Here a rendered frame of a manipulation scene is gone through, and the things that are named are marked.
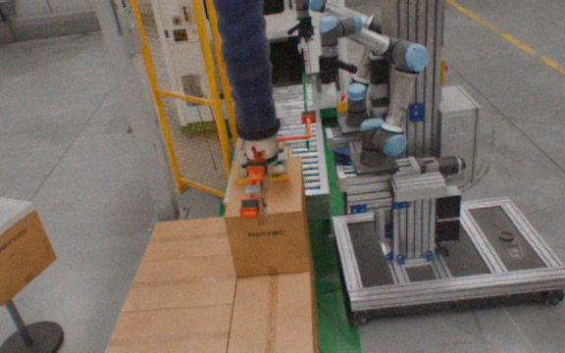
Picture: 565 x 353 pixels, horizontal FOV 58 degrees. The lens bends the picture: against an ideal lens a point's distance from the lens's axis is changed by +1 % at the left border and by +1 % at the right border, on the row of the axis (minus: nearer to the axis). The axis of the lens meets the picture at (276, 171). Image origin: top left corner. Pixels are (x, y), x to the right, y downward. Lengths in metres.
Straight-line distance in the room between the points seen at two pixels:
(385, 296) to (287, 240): 0.75
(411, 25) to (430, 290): 1.50
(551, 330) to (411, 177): 1.22
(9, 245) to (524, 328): 2.87
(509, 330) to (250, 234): 1.60
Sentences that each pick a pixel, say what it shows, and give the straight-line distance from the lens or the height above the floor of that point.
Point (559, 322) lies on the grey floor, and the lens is 3.45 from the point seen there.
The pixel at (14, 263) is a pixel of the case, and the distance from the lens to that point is 3.11.
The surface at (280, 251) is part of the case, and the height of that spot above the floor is 0.70.
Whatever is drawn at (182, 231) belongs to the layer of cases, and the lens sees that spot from 3.29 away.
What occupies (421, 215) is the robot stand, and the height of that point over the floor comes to 0.54.
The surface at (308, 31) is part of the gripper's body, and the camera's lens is 3.12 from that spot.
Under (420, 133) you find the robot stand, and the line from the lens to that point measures 2.88.
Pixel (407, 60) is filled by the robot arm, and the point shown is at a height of 1.61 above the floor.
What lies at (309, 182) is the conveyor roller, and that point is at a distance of 3.57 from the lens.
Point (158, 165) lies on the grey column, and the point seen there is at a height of 0.56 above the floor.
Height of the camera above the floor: 2.38
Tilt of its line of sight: 29 degrees down
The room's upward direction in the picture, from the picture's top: 8 degrees counter-clockwise
